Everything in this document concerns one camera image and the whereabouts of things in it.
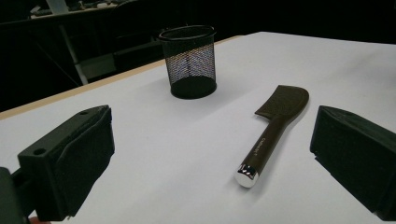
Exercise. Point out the black mesh pen holder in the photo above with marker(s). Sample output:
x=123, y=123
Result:
x=193, y=90

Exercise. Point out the wooden table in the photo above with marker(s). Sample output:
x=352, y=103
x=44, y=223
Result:
x=93, y=85

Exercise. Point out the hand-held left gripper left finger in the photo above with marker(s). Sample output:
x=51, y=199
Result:
x=65, y=161

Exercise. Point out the wooden desk with white legs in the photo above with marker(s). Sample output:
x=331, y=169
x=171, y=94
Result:
x=70, y=46

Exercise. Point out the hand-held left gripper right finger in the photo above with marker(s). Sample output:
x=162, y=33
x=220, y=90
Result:
x=355, y=155

